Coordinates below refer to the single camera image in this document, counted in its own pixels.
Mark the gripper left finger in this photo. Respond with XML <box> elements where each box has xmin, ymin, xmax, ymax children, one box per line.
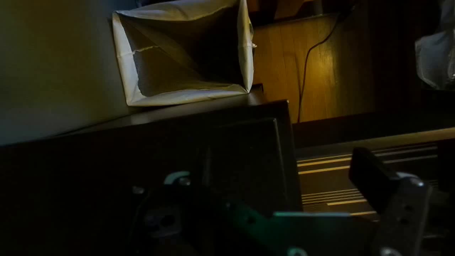
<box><xmin>140</xmin><ymin>169</ymin><xmax>247</xmax><ymax>239</ymax></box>

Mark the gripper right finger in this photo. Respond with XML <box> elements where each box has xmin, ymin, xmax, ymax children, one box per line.
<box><xmin>348</xmin><ymin>146</ymin><xmax>433</xmax><ymax>256</ymax></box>

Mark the dresser drawer with striped contents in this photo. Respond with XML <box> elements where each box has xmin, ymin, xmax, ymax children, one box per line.
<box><xmin>295</xmin><ymin>126</ymin><xmax>455</xmax><ymax>225</ymax></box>

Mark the white crumpled cloth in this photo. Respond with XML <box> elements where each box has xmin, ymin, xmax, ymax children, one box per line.
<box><xmin>413</xmin><ymin>0</ymin><xmax>455</xmax><ymax>91</ymax></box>

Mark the white paper box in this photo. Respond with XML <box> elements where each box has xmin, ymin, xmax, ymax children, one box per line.
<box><xmin>110</xmin><ymin>0</ymin><xmax>257</xmax><ymax>108</ymax></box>

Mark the thin black floor cable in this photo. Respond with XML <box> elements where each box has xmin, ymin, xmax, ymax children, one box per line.
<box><xmin>295</xmin><ymin>6</ymin><xmax>353</xmax><ymax>125</ymax></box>

